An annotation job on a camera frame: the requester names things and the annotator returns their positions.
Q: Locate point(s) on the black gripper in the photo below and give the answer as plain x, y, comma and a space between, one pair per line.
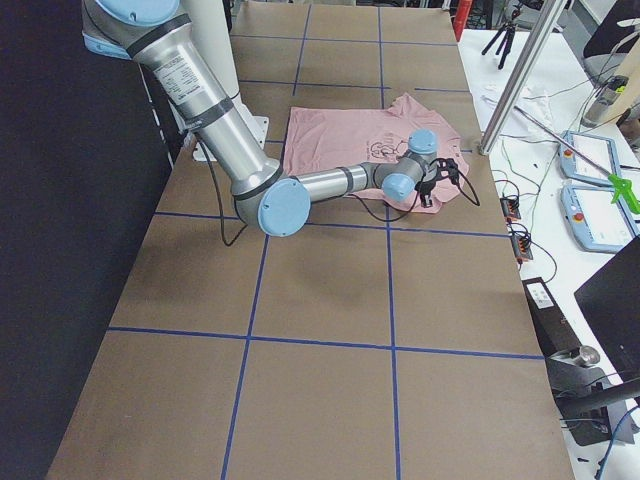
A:
425, 189

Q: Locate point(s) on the pink t-shirt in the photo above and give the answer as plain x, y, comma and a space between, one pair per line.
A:
321, 139

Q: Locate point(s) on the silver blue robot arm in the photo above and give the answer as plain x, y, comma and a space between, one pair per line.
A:
186, 45

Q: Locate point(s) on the upper orange connector board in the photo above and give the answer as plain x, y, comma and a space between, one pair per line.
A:
510, 209

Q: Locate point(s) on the orange connector board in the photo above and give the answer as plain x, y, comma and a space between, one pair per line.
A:
521, 242
510, 209

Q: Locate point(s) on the lower orange connector board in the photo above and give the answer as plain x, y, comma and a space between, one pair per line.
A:
521, 242

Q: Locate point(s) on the upper blue teach pendant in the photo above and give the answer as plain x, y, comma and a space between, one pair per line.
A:
599, 149

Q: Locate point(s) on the blue teach pendant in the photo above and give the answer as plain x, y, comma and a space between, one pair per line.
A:
599, 149
598, 224

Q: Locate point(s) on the lower blue teach pendant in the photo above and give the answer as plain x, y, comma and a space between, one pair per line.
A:
598, 224

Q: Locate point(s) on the black tripod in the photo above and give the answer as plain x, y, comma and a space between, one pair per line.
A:
505, 34

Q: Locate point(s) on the black box white label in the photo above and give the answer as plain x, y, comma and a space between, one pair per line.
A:
553, 330

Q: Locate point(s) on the red cylinder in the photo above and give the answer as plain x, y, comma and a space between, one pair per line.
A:
462, 12

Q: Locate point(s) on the black monitor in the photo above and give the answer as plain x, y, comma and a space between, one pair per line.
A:
609, 302

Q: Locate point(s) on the black office chair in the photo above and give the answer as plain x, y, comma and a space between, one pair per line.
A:
611, 42

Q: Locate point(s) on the black clamp stand metal knob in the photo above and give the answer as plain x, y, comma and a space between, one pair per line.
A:
589, 403

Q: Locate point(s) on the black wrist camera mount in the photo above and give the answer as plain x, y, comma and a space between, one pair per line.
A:
442, 169

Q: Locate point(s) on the aluminium frame post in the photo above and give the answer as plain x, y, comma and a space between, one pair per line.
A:
533, 47

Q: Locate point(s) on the reacher grabber tool green handle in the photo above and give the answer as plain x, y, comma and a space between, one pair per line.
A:
622, 187

